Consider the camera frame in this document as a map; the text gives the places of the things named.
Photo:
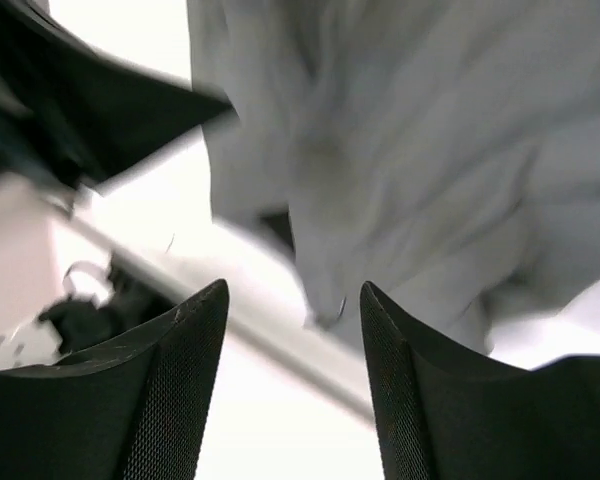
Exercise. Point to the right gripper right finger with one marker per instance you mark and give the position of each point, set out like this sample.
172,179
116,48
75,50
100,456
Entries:
443,411

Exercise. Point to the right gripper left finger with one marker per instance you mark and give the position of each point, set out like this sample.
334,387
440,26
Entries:
133,407

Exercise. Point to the grey pleated skirt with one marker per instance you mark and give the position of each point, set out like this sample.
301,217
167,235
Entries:
447,151

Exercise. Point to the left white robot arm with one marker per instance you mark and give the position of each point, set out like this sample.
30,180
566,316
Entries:
68,114

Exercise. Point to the aluminium table edge rail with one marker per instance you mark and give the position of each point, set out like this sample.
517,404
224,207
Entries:
328,365

